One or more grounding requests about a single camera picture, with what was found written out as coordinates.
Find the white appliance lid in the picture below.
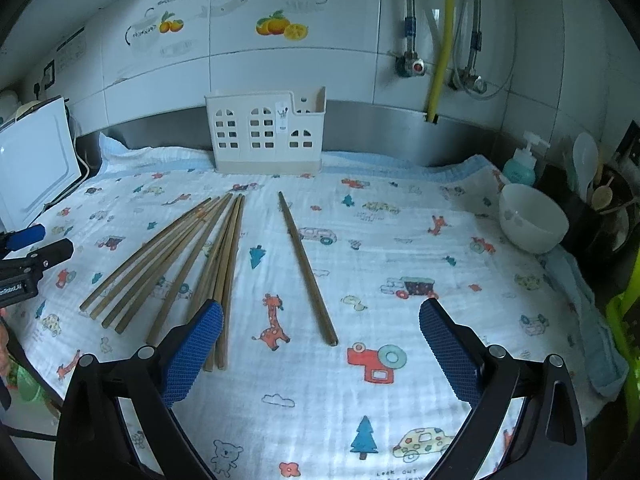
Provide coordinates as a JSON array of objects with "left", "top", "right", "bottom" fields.
[{"left": 0, "top": 96, "right": 81, "bottom": 231}]

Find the white cartoon print cloth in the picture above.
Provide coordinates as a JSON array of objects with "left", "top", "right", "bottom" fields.
[{"left": 6, "top": 137, "right": 608, "bottom": 479}]

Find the light blue folded towel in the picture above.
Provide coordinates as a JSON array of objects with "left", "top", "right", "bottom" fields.
[{"left": 538, "top": 245, "right": 629, "bottom": 401}]

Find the white ceramic bowl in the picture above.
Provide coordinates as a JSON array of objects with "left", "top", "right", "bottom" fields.
[{"left": 499, "top": 183, "right": 570, "bottom": 255}]

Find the green plastic basket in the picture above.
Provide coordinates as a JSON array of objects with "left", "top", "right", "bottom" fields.
[{"left": 604, "top": 288, "right": 640, "bottom": 411}]

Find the teal soap pump bottle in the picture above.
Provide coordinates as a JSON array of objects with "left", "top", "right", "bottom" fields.
[{"left": 502, "top": 131, "right": 550, "bottom": 186}]

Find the black utensil crock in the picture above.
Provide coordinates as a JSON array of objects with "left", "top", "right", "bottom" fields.
[{"left": 564, "top": 119, "right": 640, "bottom": 252}]

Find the white house-shaped utensil holder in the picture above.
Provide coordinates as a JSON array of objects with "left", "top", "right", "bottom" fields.
[{"left": 205, "top": 87, "right": 326, "bottom": 174}]

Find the black wall socket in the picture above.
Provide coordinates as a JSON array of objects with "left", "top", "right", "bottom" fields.
[{"left": 41, "top": 60, "right": 55, "bottom": 90}]

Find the right steel braided hose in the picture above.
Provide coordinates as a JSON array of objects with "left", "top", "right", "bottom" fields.
[{"left": 449, "top": 0, "right": 490, "bottom": 96}]

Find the steel braided hose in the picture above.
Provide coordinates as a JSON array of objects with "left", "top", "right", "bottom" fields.
[
  {"left": 394, "top": 0, "right": 428, "bottom": 79},
  {"left": 449, "top": 0, "right": 490, "bottom": 96}
]

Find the yellow gas hose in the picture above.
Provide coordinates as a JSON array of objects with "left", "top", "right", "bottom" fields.
[{"left": 424, "top": 0, "right": 464, "bottom": 125}]

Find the left steel braided hose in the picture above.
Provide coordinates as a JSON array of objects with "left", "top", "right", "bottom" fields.
[{"left": 394, "top": 0, "right": 428, "bottom": 79}]

